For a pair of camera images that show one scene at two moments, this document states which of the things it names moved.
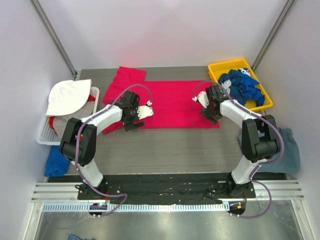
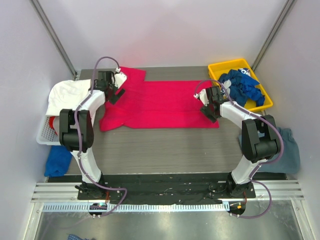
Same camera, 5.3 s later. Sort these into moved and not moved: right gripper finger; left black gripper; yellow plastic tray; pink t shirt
Moved: left black gripper
Not moved: pink t shirt; right gripper finger; yellow plastic tray
